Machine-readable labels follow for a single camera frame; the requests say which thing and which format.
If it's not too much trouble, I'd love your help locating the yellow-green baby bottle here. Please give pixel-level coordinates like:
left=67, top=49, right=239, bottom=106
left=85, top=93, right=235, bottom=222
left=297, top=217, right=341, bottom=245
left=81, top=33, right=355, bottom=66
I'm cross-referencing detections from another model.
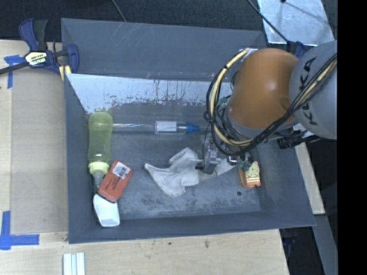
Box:
left=87, top=111, right=114, bottom=183

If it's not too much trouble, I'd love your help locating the black cylinder on white bracket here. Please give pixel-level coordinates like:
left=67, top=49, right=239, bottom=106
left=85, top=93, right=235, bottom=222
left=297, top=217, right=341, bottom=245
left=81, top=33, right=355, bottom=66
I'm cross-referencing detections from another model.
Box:
left=276, top=127, right=321, bottom=150

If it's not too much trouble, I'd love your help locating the white cloth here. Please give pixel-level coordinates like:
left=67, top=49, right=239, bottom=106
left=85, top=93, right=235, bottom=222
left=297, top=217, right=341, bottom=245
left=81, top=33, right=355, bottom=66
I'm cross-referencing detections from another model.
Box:
left=143, top=147, right=239, bottom=198

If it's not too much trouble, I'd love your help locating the grey metal bin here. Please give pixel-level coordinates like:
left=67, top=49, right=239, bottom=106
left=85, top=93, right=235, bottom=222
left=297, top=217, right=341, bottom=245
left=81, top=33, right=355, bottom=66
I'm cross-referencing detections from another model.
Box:
left=60, top=18, right=317, bottom=245

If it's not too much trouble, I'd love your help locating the orange box with white label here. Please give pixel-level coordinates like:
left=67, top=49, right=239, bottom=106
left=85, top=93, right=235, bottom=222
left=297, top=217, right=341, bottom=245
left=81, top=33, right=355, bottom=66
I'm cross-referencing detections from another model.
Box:
left=96, top=160, right=134, bottom=204

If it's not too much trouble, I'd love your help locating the clear blue-tipped spray bottle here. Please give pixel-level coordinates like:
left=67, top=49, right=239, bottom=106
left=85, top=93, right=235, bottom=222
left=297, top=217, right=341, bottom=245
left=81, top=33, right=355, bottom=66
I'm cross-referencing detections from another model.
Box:
left=112, top=120, right=201, bottom=136

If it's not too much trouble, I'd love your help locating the white packet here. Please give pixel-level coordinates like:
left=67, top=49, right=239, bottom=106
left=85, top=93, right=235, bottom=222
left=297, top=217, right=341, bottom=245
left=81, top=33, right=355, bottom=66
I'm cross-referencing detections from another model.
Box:
left=92, top=194, right=121, bottom=228

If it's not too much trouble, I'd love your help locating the orange and gold toy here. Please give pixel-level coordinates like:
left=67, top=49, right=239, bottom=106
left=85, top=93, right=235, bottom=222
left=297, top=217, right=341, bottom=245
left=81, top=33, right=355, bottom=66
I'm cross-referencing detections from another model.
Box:
left=238, top=160, right=263, bottom=189

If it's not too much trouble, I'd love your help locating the pale wood flat board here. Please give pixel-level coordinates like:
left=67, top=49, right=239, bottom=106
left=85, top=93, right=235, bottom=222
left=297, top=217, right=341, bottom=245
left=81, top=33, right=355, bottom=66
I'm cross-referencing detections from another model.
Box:
left=10, top=69, right=70, bottom=235

